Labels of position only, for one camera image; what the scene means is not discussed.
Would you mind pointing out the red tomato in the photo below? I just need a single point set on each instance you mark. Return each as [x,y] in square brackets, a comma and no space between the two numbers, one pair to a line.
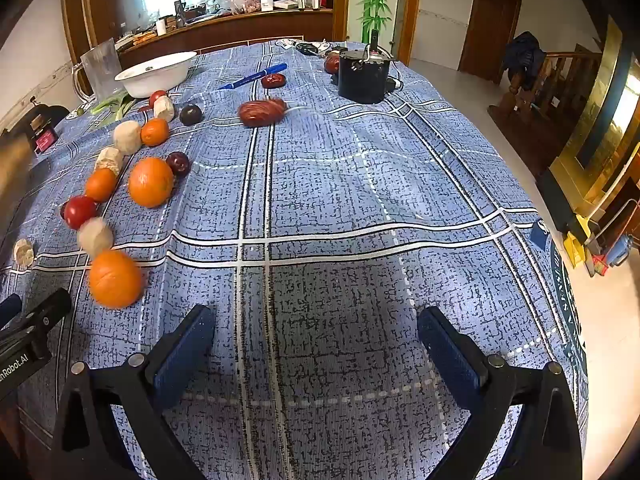
[80,212]
[157,97]

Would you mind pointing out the blue pen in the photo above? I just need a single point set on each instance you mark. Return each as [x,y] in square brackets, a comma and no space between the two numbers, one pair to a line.
[260,74]

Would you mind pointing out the blue plaid tablecloth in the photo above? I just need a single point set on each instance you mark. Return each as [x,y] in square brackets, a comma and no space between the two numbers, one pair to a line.
[325,210]

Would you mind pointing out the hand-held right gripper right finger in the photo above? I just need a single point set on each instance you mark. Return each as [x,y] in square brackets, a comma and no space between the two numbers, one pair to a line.
[447,360]

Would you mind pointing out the black sofa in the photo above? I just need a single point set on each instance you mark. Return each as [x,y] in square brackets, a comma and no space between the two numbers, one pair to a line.
[55,111]

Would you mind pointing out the white bowl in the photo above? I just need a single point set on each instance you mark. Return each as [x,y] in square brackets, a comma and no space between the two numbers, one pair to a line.
[150,77]

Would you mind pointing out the clear plastic pitcher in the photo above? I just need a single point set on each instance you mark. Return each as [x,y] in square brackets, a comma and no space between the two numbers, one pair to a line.
[102,72]

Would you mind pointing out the black cylindrical pot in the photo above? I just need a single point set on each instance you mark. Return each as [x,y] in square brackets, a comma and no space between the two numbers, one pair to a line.
[362,80]

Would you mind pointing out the wooden cabinet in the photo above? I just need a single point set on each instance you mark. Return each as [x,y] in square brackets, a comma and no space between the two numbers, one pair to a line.
[250,27]

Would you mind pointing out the white cup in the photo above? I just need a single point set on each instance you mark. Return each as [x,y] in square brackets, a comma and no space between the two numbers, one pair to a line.
[161,27]

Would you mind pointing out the large red date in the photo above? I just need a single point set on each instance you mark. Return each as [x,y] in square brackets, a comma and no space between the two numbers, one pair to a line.
[262,112]

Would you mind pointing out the small orange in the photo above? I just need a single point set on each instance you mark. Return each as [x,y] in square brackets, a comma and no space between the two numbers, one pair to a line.
[155,132]

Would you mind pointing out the green leek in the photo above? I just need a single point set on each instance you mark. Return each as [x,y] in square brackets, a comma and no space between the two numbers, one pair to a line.
[112,105]

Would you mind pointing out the dark blue jacket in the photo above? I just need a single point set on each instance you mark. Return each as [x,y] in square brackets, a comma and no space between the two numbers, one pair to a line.
[522,52]

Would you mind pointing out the wooden stair railing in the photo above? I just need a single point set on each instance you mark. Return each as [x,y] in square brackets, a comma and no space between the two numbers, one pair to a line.
[550,85]

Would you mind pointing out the black jar with pink label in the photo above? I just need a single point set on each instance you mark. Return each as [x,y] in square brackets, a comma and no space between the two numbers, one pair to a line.
[45,141]

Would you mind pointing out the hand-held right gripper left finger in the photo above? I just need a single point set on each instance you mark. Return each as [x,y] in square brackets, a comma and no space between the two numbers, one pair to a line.
[185,355]

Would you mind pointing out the orange packets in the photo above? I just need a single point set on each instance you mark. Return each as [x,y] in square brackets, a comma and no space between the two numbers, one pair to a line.
[144,37]

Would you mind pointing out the yellow dustpan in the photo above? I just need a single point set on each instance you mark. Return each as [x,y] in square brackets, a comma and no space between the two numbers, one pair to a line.
[577,245]

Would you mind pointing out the gold metal frame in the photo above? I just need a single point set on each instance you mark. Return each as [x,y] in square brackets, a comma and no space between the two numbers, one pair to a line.
[595,125]

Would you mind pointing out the wooden tray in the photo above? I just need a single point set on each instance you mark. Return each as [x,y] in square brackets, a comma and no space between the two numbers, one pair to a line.
[12,155]

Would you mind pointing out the brown wooden door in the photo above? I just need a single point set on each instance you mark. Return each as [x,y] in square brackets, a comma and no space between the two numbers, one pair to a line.
[487,30]

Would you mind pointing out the dark date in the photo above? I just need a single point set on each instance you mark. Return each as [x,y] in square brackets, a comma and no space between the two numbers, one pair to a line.
[190,115]
[177,163]

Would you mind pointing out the small red date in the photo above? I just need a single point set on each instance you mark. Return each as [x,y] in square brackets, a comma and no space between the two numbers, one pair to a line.
[273,81]
[331,65]

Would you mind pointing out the small dark object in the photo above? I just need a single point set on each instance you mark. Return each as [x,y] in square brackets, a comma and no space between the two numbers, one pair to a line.
[307,49]

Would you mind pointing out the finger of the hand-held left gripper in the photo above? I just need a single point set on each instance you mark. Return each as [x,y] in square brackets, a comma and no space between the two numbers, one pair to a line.
[10,308]
[50,310]

